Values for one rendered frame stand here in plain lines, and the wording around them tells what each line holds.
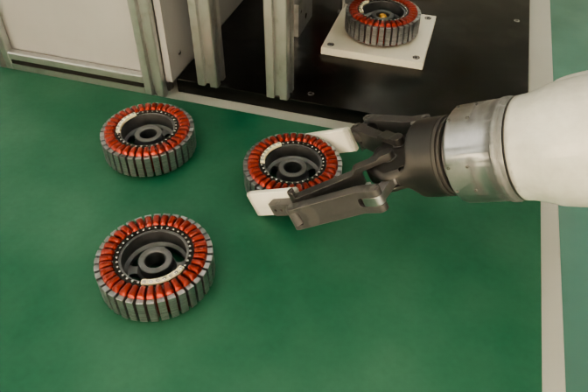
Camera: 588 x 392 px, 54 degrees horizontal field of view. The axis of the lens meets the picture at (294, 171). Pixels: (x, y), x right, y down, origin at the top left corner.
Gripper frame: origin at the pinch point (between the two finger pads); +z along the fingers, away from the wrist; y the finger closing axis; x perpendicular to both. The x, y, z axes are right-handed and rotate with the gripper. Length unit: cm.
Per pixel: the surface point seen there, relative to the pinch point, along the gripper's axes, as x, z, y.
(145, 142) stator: -9.3, 15.0, 5.1
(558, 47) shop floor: 71, 30, -197
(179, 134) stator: -8.5, 11.3, 2.9
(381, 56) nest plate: -1.7, 0.7, -26.6
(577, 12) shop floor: 72, 30, -233
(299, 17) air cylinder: -10.5, 11.8, -27.5
